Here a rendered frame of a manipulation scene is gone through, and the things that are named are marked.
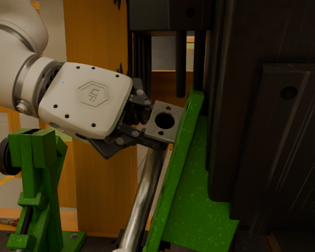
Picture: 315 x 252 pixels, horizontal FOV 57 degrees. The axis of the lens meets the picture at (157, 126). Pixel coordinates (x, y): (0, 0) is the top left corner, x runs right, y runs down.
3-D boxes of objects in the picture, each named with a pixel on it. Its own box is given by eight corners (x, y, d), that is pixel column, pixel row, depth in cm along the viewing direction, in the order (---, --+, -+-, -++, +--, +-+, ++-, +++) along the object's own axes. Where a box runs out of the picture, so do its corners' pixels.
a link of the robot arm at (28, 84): (4, 92, 34) (28, 100, 34) (40, 41, 39) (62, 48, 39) (21, 125, 41) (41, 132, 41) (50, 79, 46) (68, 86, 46)
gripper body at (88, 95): (19, 103, 34) (110, 134, 34) (59, 44, 39) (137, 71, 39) (32, 132, 41) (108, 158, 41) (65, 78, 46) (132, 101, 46)
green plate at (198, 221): (210, 307, 30) (285, 115, 25) (134, 284, 31) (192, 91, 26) (205, 241, 41) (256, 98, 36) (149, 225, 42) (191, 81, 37)
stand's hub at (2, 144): (7, 181, 53) (2, 142, 52) (-9, 181, 54) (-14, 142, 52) (29, 167, 61) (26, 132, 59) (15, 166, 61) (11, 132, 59)
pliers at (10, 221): (54, 221, 78) (53, 217, 77) (43, 232, 73) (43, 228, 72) (0, 216, 80) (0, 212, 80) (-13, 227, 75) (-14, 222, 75)
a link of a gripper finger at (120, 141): (114, 140, 36) (164, 158, 36) (123, 119, 38) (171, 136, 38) (113, 150, 39) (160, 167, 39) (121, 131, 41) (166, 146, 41)
